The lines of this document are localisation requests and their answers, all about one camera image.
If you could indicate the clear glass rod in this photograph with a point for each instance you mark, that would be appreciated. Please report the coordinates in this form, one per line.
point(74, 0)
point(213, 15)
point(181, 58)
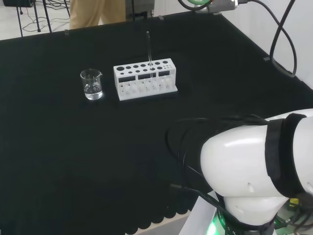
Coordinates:
point(149, 49)

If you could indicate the white test tube rack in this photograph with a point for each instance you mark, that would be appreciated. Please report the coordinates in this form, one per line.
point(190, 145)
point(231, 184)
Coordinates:
point(116, 80)

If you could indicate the clear glass beaker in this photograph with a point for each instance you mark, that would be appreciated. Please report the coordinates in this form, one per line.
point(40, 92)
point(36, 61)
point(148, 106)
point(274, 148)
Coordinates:
point(91, 94)

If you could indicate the black bench cloth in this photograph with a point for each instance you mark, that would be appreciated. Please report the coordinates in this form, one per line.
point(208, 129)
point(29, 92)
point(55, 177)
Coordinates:
point(73, 147)

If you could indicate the pale base board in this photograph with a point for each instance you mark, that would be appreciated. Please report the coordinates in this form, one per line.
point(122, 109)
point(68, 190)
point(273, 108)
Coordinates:
point(195, 220)

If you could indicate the person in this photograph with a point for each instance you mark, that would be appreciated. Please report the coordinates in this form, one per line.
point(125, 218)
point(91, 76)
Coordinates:
point(83, 12)

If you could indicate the black tripod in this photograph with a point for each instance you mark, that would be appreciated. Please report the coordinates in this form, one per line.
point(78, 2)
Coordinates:
point(36, 17)

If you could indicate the yellow stop button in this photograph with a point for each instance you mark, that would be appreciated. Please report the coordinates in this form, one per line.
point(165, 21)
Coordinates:
point(294, 202)

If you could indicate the black case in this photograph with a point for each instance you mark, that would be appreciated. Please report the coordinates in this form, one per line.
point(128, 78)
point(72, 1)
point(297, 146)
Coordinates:
point(18, 3)

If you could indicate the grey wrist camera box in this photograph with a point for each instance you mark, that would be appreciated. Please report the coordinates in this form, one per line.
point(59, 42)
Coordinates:
point(222, 6)

